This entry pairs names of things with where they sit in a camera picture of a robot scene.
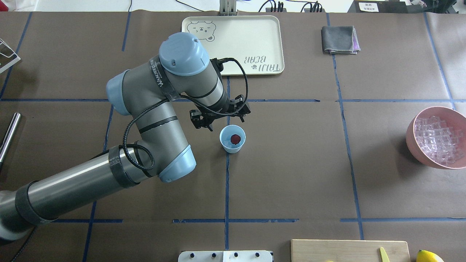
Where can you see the yellow lemon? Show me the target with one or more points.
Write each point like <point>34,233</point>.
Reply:
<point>428,256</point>

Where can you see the steel muddler with black tip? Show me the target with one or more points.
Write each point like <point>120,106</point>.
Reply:
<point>8,138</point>

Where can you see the light blue plastic cup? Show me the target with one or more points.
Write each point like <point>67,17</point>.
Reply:
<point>225,135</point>

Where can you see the pile of clear ice cubes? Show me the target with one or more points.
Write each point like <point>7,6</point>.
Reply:
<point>438,140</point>

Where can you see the red strawberry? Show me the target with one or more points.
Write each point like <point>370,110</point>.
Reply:
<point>235,139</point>

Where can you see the wooden cutting board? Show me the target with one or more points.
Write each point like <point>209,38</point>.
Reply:
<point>303,250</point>

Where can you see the yellow plastic knife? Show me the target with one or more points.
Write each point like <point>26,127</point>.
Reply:
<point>383,255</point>

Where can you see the pink plastic bowl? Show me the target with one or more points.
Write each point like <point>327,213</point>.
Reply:
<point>453,118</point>

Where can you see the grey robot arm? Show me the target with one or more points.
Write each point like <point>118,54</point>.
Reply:
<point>153,144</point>

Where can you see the folded grey cloth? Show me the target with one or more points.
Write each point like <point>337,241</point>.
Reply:
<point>340,39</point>

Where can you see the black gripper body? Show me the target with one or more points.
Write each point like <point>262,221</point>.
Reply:
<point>222,110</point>

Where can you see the cream bear serving tray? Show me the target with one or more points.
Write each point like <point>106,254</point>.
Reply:
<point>254,41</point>

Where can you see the wire cup rack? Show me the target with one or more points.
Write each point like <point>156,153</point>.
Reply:
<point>8,57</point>

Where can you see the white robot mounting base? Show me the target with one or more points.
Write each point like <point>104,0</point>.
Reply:
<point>226,256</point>

